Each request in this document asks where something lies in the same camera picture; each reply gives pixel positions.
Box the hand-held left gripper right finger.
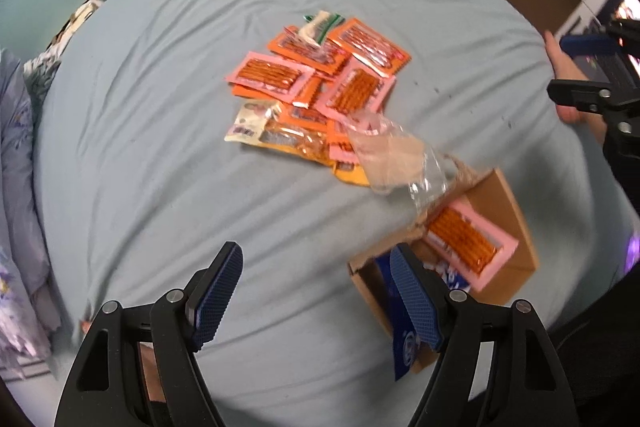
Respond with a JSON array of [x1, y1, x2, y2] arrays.
[[389, 243, 581, 427]]

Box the patterned cloth pile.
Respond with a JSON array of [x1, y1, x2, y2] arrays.
[[22, 0, 103, 98]]

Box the brown cardboard box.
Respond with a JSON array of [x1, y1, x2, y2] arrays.
[[348, 168, 540, 375]]

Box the light blue bed sheet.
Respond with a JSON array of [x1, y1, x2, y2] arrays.
[[32, 0, 640, 427]]

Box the clear plastic bag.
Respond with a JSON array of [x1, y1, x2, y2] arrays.
[[345, 112, 451, 208]]

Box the yellow and white snack packet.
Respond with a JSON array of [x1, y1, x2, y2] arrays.
[[223, 101, 336, 165]]

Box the pink snack packet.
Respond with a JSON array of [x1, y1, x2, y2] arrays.
[[315, 57, 397, 118], [417, 202, 518, 292], [327, 117, 366, 168], [225, 51, 316, 102]]

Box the floral pillow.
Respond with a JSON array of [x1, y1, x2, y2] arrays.
[[0, 47, 66, 378]]

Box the person's right foot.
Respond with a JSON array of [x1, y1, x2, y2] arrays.
[[544, 31, 603, 125]]

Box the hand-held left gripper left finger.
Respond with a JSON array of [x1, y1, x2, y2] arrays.
[[54, 241, 245, 427]]

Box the blue and white packet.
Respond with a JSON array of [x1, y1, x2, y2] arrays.
[[375, 252, 471, 382]]

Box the green and white snack packet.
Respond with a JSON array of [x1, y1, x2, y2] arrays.
[[299, 9, 346, 45]]

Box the person's right leg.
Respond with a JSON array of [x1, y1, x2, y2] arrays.
[[547, 277, 640, 408]]

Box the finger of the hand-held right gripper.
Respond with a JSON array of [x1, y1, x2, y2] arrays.
[[560, 19, 640, 56], [547, 78, 640, 114]]

